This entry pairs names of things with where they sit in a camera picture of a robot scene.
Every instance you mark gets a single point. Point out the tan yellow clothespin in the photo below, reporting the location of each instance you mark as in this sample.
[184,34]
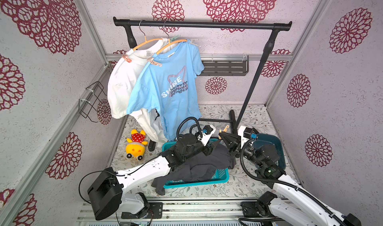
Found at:
[224,130]

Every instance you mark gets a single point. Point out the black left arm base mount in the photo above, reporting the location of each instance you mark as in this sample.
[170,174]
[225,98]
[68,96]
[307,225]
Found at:
[136,206]

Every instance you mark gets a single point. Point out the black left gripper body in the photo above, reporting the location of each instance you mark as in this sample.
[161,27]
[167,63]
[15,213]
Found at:
[207,149]

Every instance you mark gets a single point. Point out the light blue t-shirt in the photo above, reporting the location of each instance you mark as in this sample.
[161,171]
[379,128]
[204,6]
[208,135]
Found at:
[170,89]

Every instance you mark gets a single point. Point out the wooden hanger with metal hook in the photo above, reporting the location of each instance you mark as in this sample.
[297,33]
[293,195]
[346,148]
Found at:
[145,38]

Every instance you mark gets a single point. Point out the pink clothespin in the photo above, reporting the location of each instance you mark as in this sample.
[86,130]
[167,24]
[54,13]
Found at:
[126,58]

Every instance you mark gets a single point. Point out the yellow plush toy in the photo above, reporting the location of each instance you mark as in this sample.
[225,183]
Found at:
[136,146]

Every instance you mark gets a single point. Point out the black wall shelf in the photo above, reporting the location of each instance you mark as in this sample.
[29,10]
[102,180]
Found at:
[226,66]

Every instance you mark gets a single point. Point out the white t-shirt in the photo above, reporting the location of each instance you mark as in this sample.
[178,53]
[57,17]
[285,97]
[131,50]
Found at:
[120,85]

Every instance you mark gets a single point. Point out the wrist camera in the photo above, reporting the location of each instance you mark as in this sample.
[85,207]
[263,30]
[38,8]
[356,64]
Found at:
[247,133]
[207,132]

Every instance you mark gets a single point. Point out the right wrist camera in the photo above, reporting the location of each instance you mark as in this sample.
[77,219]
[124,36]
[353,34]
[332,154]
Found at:
[247,133]

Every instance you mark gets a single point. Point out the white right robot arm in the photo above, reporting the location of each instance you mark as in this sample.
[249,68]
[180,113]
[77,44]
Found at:
[287,200]

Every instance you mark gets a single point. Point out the peach beige clothespin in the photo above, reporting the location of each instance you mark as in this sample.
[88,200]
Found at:
[151,61]

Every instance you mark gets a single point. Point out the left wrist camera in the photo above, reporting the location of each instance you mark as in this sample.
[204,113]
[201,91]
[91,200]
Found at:
[207,132]

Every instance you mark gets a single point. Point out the teal perforated tray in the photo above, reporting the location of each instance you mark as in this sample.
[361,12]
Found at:
[203,181]

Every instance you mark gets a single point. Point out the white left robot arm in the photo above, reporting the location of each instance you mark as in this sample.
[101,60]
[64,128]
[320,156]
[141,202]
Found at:
[110,191]

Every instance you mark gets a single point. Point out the teal plastic clothespin bin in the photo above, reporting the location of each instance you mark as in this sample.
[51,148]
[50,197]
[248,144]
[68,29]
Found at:
[266,139]

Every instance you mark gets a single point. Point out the black clothes rack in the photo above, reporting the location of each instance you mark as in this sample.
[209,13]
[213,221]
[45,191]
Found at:
[275,28]

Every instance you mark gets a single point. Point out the black wire wall rack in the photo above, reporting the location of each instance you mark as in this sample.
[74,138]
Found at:
[95,106]

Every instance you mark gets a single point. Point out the mint green clothespin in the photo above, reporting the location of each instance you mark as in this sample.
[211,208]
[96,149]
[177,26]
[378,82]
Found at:
[174,38]

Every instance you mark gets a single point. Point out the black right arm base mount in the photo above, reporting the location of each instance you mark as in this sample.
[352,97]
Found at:
[258,208]

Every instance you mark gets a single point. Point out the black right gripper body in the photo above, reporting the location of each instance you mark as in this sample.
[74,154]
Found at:
[235,142]

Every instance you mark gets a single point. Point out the dark grey t-shirt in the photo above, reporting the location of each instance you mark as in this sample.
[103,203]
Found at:
[197,166]

